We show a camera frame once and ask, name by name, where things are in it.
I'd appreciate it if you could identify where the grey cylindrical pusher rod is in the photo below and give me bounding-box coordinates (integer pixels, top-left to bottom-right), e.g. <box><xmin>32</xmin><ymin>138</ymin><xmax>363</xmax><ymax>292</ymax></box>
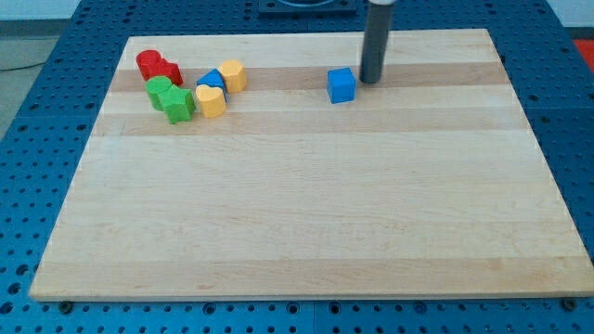
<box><xmin>359</xmin><ymin>0</ymin><xmax>396</xmax><ymax>84</ymax></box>

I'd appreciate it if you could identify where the blue cube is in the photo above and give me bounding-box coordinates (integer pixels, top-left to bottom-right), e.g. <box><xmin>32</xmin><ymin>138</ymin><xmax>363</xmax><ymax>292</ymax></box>
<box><xmin>327</xmin><ymin>68</ymin><xmax>356</xmax><ymax>104</ymax></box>

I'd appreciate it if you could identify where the yellow hexagon block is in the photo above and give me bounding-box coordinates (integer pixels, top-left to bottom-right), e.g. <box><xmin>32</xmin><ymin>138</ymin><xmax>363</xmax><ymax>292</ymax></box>
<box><xmin>218</xmin><ymin>59</ymin><xmax>247</xmax><ymax>94</ymax></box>

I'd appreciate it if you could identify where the wooden board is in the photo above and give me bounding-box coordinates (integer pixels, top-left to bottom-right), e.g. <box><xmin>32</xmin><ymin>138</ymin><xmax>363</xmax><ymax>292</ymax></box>
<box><xmin>30</xmin><ymin>29</ymin><xmax>593</xmax><ymax>302</ymax></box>

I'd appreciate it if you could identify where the blue triangle block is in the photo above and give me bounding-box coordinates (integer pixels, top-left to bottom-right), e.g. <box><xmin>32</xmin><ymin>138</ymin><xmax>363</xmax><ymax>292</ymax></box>
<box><xmin>196</xmin><ymin>69</ymin><xmax>227</xmax><ymax>100</ymax></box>

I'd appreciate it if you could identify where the yellow heart block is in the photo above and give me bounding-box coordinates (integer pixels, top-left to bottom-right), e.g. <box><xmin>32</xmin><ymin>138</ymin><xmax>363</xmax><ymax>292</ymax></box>
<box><xmin>196</xmin><ymin>84</ymin><xmax>226</xmax><ymax>119</ymax></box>

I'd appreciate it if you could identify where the green star block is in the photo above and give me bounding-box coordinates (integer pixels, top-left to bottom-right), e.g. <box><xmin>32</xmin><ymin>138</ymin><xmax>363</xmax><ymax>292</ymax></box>
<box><xmin>158</xmin><ymin>85</ymin><xmax>196</xmax><ymax>124</ymax></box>

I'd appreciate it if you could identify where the red star block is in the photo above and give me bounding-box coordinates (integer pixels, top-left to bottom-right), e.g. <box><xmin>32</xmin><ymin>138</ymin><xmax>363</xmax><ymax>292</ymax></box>
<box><xmin>151</xmin><ymin>58</ymin><xmax>184</xmax><ymax>85</ymax></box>

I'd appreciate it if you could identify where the green cylinder block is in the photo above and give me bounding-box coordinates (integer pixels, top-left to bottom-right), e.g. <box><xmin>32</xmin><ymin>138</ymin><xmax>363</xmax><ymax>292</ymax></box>
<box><xmin>145</xmin><ymin>75</ymin><xmax>173</xmax><ymax>111</ymax></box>

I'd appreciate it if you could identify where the red cylinder block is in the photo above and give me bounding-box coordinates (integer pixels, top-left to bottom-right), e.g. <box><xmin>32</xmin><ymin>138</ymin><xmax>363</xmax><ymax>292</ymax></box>
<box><xmin>136</xmin><ymin>49</ymin><xmax>161</xmax><ymax>81</ymax></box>

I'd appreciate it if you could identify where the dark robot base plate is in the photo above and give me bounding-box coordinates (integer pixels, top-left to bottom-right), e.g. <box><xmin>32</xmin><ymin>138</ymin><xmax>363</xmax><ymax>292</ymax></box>
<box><xmin>257</xmin><ymin>0</ymin><xmax>357</xmax><ymax>16</ymax></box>

